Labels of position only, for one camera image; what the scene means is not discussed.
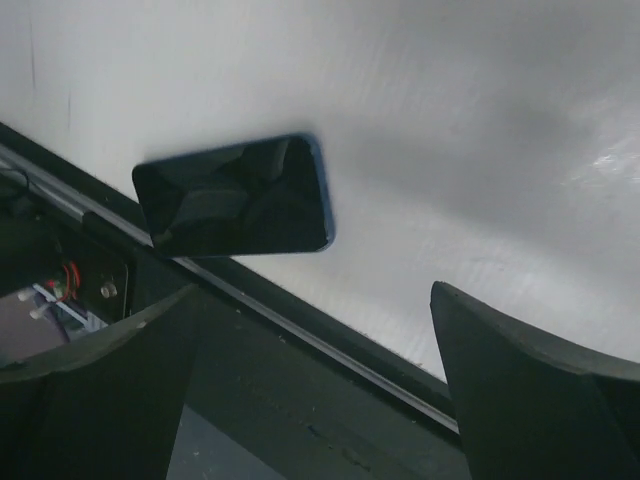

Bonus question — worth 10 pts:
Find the blue smartphone black screen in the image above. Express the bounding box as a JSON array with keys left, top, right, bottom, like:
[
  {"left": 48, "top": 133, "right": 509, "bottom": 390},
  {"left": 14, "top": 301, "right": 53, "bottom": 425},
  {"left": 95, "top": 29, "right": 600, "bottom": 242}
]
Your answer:
[{"left": 132, "top": 132, "right": 336, "bottom": 258}]

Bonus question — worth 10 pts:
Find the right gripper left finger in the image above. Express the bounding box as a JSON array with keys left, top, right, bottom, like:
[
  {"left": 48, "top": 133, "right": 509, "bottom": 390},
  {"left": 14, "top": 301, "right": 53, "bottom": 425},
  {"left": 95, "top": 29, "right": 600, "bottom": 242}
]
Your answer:
[{"left": 1, "top": 285, "right": 198, "bottom": 479}]

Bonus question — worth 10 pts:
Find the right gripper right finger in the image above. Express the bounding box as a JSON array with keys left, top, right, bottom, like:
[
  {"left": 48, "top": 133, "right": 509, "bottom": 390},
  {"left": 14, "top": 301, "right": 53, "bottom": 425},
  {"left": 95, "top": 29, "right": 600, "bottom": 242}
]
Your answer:
[{"left": 430, "top": 282, "right": 639, "bottom": 479}]

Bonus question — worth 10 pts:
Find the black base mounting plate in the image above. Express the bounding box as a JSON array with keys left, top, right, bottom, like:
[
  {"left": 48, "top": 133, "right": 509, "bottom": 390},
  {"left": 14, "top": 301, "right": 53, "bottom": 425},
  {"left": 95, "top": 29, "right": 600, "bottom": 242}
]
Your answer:
[{"left": 1, "top": 127, "right": 470, "bottom": 479}]

